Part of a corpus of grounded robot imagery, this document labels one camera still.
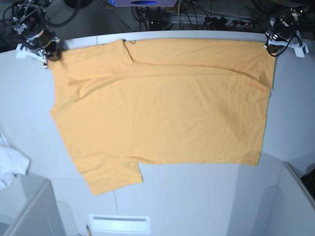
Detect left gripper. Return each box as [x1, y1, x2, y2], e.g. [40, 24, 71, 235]
[265, 6, 308, 57]

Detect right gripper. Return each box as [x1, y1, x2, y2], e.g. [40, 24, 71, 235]
[12, 0, 62, 61]

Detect orange yellow T-shirt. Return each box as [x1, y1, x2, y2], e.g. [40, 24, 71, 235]
[48, 38, 275, 195]

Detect white crumpled cloth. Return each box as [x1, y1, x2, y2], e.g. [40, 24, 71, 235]
[0, 146, 31, 189]

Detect black keyboard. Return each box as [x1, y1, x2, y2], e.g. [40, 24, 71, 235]
[301, 169, 315, 199]

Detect grey plastic bin left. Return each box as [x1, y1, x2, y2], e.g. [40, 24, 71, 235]
[0, 174, 66, 236]

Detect grey plastic bin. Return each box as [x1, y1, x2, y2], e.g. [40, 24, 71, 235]
[258, 163, 315, 236]
[0, 174, 66, 236]

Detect grey plastic bin right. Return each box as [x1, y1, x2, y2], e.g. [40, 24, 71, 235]
[258, 163, 315, 236]

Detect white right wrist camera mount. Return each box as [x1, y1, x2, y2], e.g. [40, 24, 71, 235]
[16, 43, 48, 69]

